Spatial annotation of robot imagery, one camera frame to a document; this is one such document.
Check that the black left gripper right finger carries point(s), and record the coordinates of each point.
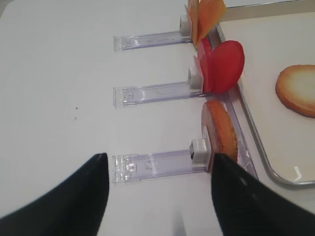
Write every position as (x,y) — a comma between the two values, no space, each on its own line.
(246,207)

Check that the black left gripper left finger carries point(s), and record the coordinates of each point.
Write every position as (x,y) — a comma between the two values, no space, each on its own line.
(73,208)

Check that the brown bread slice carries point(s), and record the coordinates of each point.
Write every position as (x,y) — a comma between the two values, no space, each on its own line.
(295,88)
(216,122)

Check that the left red tomato slice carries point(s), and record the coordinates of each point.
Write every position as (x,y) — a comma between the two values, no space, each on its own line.
(203,57)

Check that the red tomato slice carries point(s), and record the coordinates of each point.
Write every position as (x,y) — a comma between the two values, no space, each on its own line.
(203,57)
(226,66)

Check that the right red tomato slice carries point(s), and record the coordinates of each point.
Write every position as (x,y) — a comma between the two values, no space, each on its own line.
(226,66)

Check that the right orange cheese slice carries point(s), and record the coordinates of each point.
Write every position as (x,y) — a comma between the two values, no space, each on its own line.
(209,14)

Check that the orange cheese slice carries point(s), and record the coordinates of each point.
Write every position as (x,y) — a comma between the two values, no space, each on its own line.
(209,14)
(192,9)

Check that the left orange cheese slice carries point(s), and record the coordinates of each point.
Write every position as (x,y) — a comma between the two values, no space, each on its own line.
(192,9)

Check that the white rectangular metal tray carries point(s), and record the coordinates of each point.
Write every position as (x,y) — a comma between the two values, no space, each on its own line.
(276,36)

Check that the clear left long rail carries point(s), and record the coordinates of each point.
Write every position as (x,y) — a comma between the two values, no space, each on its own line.
(233,105)

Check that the clear bread holder rail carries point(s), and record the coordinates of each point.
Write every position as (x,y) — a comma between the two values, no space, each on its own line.
(133,167)

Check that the clear tomato holder rail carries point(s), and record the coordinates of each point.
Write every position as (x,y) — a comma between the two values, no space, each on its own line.
(192,87)

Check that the clear cheese holder rail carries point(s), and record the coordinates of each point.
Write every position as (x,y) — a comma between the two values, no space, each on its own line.
(183,35)

